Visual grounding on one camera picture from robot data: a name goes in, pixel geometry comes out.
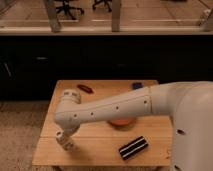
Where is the black office chair right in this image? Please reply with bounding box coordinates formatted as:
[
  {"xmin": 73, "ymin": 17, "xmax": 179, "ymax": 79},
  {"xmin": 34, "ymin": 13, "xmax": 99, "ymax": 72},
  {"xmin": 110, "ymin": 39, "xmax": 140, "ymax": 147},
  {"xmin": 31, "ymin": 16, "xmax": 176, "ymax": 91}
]
[{"xmin": 92, "ymin": 0, "xmax": 113, "ymax": 13}]

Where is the wooden table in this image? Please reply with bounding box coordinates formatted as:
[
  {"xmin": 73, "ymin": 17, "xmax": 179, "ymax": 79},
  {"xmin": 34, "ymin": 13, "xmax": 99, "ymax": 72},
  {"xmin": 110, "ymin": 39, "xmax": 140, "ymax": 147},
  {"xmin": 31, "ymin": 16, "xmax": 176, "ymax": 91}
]
[{"xmin": 32, "ymin": 80, "xmax": 172, "ymax": 171}]

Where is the orange bowl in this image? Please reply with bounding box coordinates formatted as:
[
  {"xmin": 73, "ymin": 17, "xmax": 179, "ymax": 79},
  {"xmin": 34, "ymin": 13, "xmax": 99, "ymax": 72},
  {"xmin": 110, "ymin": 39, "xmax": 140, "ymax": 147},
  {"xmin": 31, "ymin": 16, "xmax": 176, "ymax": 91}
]
[{"xmin": 108, "ymin": 118, "xmax": 135, "ymax": 126}]

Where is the black white striped box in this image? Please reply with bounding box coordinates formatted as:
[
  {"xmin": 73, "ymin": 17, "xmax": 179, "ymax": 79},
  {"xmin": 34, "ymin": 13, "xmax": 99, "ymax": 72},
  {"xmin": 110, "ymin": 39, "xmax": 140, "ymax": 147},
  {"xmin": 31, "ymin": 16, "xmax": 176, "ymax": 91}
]
[{"xmin": 119, "ymin": 136, "xmax": 149, "ymax": 160}]

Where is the black office chair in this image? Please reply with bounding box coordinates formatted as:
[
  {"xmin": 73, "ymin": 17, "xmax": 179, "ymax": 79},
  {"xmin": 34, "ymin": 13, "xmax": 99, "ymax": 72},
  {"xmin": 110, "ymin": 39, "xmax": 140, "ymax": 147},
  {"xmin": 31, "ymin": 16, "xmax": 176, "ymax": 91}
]
[
  {"xmin": 92, "ymin": 0, "xmax": 113, "ymax": 13},
  {"xmin": 56, "ymin": 0, "xmax": 84, "ymax": 20}
]

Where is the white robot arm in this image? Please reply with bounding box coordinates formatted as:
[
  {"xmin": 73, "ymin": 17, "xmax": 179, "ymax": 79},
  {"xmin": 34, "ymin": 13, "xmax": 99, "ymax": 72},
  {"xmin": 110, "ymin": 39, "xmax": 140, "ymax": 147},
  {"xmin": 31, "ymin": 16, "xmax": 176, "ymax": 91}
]
[{"xmin": 54, "ymin": 81, "xmax": 213, "ymax": 171}]

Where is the black office chair left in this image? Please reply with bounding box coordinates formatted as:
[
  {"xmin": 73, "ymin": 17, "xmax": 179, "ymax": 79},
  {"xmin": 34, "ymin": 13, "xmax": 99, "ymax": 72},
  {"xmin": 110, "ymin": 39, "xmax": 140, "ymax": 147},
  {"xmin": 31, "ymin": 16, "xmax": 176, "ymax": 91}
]
[{"xmin": 56, "ymin": 0, "xmax": 84, "ymax": 20}]

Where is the small white bottle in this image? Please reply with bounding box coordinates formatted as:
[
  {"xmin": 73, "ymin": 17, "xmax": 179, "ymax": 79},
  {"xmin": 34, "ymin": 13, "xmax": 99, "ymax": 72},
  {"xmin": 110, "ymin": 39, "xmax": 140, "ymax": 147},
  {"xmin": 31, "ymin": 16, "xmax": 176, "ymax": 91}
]
[{"xmin": 56, "ymin": 131, "xmax": 74, "ymax": 151}]

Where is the blue crumpled object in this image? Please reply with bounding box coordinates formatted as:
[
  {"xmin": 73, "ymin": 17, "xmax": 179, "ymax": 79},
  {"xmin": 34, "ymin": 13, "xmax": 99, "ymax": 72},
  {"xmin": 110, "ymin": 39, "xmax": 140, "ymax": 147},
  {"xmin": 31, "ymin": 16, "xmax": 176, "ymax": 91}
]
[{"xmin": 132, "ymin": 82, "xmax": 143, "ymax": 90}]

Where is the dark cabinet counter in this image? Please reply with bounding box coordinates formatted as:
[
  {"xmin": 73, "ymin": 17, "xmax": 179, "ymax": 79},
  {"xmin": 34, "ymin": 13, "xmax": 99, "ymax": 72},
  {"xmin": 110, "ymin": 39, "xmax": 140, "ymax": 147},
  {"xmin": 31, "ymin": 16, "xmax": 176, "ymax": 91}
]
[{"xmin": 0, "ymin": 34, "xmax": 213, "ymax": 101}]

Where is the dark red snack bar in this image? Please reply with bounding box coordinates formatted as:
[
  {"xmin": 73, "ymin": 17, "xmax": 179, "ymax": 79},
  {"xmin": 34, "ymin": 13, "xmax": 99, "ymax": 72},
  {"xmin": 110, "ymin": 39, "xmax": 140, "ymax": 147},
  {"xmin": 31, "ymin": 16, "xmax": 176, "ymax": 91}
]
[{"xmin": 77, "ymin": 84, "xmax": 94, "ymax": 94}]

